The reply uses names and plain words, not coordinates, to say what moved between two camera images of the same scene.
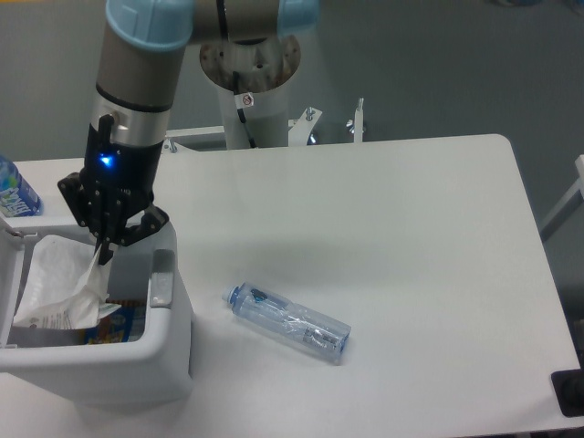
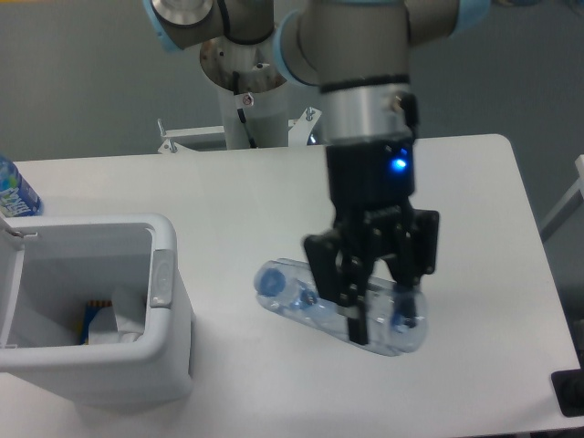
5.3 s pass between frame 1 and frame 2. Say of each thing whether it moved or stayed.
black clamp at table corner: stayed
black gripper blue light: moved
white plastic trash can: stayed
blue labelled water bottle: stayed
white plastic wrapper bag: moved
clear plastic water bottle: moved
